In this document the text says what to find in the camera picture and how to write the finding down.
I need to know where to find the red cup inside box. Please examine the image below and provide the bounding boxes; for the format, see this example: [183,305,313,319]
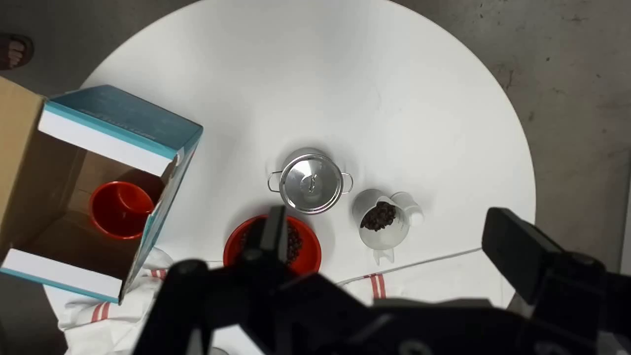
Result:
[91,181,154,240]

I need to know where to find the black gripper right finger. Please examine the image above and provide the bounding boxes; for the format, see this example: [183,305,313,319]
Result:
[481,207,603,315]

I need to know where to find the red bowl on table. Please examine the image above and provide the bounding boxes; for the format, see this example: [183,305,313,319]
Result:
[223,215,321,276]

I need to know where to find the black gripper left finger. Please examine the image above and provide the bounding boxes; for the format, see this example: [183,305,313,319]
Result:
[244,205,288,262]

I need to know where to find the cardboard toy box teal flaps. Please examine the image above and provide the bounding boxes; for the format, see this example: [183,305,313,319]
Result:
[0,79,201,301]

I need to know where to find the white cloth red stripes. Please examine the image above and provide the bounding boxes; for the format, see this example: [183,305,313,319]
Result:
[45,248,514,355]

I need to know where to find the small steel pot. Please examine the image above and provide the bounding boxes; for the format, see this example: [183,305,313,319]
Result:
[266,146,355,217]

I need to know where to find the white cup with dark contents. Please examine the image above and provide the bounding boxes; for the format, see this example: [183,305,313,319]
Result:
[351,189,420,250]

